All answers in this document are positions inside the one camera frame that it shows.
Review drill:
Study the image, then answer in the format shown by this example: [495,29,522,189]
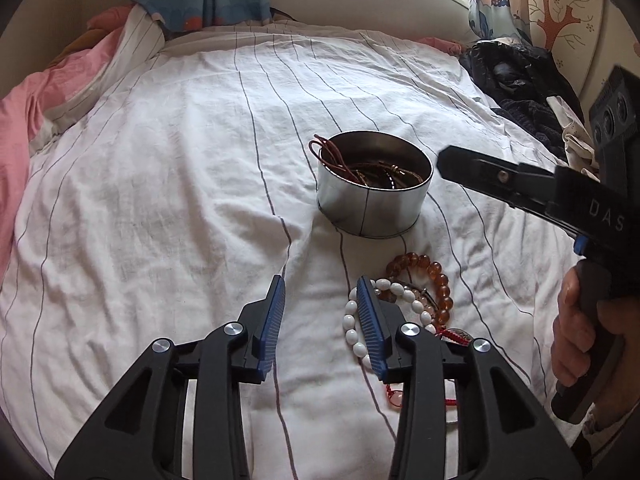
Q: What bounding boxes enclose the amber bead bracelet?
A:
[384,251,455,328]

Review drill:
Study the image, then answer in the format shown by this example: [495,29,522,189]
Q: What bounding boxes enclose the white wardrobe with tree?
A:
[504,0,640,106]

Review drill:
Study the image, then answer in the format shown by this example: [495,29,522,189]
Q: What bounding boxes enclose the white bead bracelet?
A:
[342,277,438,369]

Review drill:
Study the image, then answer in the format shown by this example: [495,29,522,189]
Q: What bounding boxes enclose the whale print curtain right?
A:
[469,0,533,44]

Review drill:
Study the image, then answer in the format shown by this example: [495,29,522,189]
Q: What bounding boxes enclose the person's right hand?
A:
[551,268,639,429]

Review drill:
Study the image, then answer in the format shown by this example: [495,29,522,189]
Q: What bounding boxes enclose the white striped duvet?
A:
[1,11,575,479]

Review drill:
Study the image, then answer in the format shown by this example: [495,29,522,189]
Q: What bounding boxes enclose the round silver metal tin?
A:
[308,130,434,240]

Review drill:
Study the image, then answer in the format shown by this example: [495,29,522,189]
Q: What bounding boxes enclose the pink blanket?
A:
[1,4,132,271]

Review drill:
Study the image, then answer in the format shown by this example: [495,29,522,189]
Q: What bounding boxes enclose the black jacket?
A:
[459,40,584,160]

